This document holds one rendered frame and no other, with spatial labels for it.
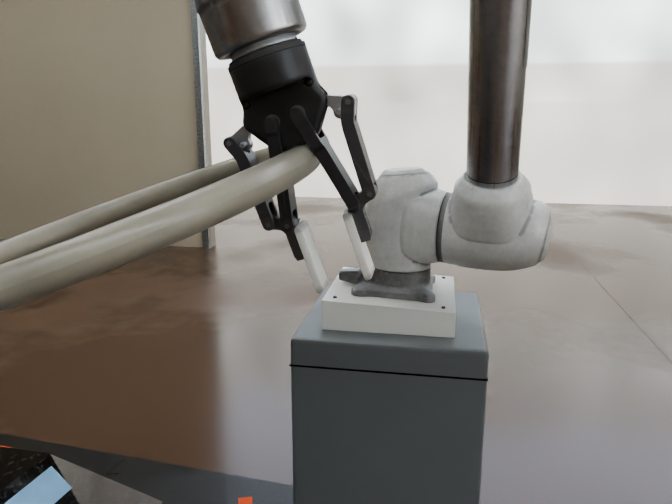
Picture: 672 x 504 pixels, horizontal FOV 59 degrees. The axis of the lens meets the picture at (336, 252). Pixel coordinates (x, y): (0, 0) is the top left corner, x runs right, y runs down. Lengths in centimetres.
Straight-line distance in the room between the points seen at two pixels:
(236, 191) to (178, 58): 529
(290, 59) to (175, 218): 19
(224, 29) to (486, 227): 77
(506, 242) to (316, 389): 49
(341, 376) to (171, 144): 471
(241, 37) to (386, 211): 77
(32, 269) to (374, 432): 95
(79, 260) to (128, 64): 554
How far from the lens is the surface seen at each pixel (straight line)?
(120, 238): 43
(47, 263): 43
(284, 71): 54
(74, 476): 89
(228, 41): 54
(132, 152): 596
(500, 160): 115
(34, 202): 661
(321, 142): 55
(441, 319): 123
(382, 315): 124
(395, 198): 124
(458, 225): 120
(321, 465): 134
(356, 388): 124
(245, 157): 58
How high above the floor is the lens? 125
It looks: 13 degrees down
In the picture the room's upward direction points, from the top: straight up
